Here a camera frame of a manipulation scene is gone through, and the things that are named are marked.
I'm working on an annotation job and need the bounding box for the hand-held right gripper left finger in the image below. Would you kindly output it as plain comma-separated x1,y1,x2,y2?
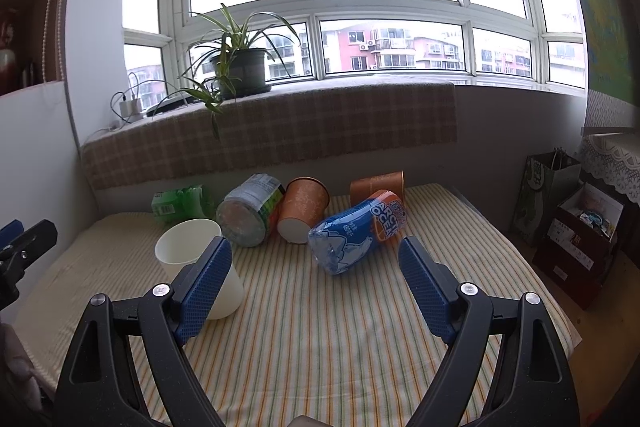
54,235,233,427

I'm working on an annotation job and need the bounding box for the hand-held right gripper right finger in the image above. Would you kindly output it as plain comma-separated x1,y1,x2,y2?
397,236,581,427

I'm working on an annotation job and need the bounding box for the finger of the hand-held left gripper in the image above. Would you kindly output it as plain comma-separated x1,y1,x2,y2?
0,219,58,310

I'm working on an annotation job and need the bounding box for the blue printed plastic cup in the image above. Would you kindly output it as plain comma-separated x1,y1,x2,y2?
307,189,407,277

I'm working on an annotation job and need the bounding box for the white cup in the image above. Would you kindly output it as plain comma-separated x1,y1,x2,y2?
155,218,245,321

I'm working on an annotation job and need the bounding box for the clear plastic cup green label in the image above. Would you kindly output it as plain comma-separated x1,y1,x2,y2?
216,173,287,248

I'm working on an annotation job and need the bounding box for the copper brown cup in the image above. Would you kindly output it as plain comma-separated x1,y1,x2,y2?
349,171,405,206

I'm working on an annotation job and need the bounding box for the orange patterned paper cup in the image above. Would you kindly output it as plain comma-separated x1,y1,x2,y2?
276,177,331,244

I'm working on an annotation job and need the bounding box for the green tissue packet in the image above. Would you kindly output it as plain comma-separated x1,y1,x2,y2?
151,185,216,228

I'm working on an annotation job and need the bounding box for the striped mattress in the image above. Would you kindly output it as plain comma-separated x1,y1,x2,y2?
12,183,583,427

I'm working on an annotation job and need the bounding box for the green paper bag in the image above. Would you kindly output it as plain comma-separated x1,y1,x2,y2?
510,149,583,248

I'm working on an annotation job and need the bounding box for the brown cardboard box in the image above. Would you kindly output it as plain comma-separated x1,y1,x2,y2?
531,182,626,312

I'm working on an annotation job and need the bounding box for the white charger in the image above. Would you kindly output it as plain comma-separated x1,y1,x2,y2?
118,99,144,124

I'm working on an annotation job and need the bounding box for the brown plaid cloth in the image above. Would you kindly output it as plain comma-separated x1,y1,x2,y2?
80,79,458,192

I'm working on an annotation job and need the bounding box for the wooden shelf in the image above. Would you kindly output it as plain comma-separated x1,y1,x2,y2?
0,0,96,98

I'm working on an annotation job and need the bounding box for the potted spider plant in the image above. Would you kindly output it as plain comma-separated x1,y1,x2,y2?
150,3,301,140

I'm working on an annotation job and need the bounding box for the white lace cloth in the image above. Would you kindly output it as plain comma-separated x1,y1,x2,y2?
580,134,640,208

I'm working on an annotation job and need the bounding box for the white charging cable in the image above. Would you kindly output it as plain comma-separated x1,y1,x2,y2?
95,71,146,134

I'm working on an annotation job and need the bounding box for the white bead cord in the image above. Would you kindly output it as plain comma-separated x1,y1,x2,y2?
40,0,83,148

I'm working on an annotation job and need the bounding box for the white window frame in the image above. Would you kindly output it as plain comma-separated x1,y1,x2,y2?
122,0,588,98

